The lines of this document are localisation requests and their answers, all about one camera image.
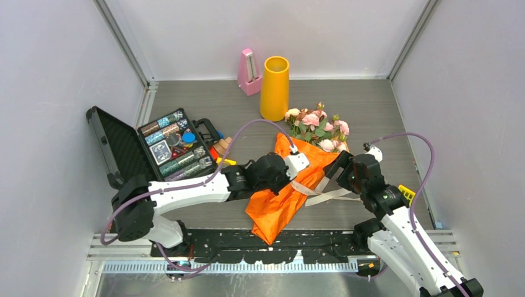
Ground pink flower bouquet orange wrap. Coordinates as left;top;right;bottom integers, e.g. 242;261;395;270
246;102;350;244

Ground cream ribbon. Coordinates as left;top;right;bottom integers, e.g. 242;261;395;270
291;177;361;207

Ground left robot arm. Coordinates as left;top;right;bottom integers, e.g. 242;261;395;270
109;152;308;256

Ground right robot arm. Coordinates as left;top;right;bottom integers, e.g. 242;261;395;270
324;151;484;296

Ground yellow vase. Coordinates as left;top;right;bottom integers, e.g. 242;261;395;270
259;56;290;122

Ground colourful toy brick stack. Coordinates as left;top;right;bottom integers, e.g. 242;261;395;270
398;184;415;205

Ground wooden blocks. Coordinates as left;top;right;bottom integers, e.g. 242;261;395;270
213;137;232;156

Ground red block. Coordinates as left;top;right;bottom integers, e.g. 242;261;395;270
209;147;219;160

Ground pink metronome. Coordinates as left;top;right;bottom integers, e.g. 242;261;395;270
237;48;262;96

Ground black open case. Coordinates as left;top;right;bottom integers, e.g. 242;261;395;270
86;106;220;189

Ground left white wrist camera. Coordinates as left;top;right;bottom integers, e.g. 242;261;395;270
284;153;310;181

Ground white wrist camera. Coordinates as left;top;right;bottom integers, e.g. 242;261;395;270
365;145;383;163
284;153;310;181

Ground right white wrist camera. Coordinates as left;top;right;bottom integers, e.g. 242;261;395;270
365;145;383;163

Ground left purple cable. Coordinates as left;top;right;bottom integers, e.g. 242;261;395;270
99;119;298;280

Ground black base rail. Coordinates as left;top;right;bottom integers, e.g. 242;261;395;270
164;229;373;264

